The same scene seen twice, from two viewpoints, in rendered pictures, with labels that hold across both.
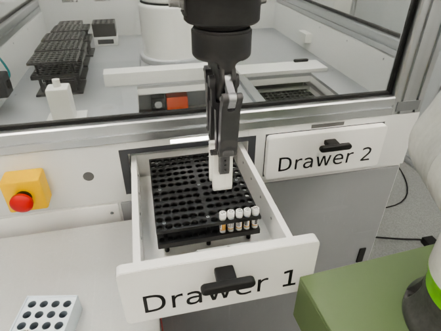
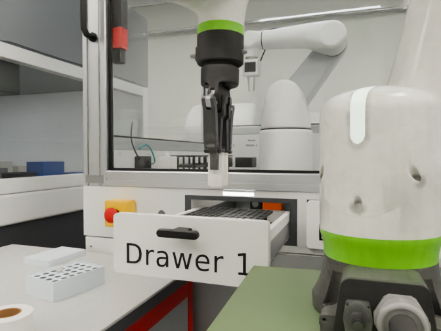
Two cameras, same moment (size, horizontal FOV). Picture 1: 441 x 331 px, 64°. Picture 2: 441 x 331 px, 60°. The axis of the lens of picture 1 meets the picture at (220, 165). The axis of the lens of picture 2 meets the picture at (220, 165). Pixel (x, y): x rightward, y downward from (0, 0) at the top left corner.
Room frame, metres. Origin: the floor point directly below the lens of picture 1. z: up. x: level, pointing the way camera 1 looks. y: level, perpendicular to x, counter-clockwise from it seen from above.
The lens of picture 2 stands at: (-0.19, -0.40, 1.04)
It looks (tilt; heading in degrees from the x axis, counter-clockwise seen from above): 2 degrees down; 32
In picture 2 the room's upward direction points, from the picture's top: straight up
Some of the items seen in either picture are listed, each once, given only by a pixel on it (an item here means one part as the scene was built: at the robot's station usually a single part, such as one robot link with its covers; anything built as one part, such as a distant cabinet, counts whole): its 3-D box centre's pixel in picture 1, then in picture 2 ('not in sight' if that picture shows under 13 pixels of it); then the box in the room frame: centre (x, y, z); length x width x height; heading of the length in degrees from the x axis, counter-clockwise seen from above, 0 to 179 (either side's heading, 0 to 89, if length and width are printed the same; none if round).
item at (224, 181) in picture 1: (222, 169); (215, 170); (0.44, 0.00, 1.00); 0.03 x 0.01 x 0.07; 102
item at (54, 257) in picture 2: not in sight; (56, 255); (0.44, 0.50, 0.77); 0.13 x 0.09 x 0.02; 9
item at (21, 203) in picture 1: (22, 201); (112, 215); (0.52, 0.37, 0.88); 0.04 x 0.03 x 0.04; 102
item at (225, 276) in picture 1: (226, 278); (180, 232); (0.32, -0.01, 0.91); 0.07 x 0.04 x 0.01; 102
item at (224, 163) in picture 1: (225, 161); (212, 156); (0.42, -0.01, 1.03); 0.03 x 0.01 x 0.05; 12
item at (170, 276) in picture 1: (222, 278); (187, 247); (0.35, 0.00, 0.87); 0.29 x 0.02 x 0.11; 102
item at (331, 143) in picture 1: (333, 144); not in sight; (0.68, -0.25, 0.91); 0.07 x 0.04 x 0.01; 102
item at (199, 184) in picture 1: (199, 198); (224, 229); (0.54, 0.04, 0.87); 0.22 x 0.18 x 0.06; 12
